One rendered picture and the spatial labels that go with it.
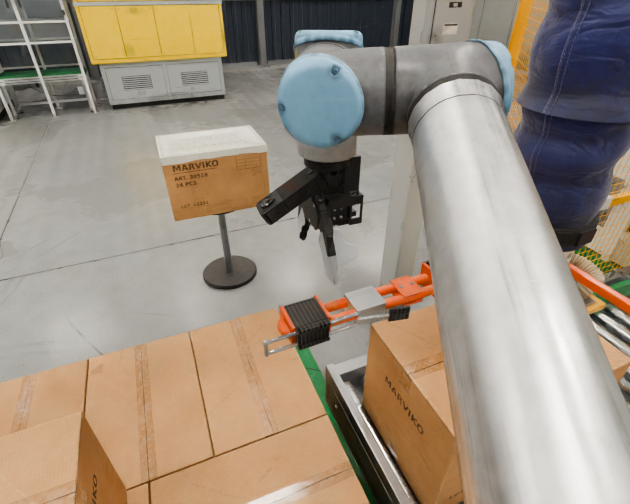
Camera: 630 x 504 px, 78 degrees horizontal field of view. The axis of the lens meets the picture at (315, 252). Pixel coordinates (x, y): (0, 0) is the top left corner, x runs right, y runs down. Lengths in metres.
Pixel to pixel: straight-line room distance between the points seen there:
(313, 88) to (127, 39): 7.39
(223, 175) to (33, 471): 1.74
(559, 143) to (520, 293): 0.68
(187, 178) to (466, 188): 2.17
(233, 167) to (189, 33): 5.58
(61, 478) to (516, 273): 1.00
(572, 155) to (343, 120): 0.58
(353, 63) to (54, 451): 1.00
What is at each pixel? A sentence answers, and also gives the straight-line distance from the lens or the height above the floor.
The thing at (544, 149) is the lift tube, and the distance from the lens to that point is 0.91.
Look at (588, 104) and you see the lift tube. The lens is 0.87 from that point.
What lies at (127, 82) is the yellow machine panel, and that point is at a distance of 7.91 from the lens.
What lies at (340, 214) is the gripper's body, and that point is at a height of 1.49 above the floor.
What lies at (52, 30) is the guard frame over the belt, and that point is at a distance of 7.76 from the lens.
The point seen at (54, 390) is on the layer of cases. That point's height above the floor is 0.54.
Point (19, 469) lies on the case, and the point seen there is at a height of 0.94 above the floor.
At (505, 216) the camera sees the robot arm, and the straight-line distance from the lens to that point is 0.28.
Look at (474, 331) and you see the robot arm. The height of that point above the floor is 1.64.
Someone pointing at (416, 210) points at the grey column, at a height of 0.82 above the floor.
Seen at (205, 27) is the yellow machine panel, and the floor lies 1.19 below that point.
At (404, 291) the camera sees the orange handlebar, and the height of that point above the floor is 1.25.
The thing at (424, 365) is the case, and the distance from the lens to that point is 1.14.
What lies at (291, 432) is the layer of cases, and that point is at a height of 0.54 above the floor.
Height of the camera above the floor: 1.80
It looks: 35 degrees down
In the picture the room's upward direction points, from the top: straight up
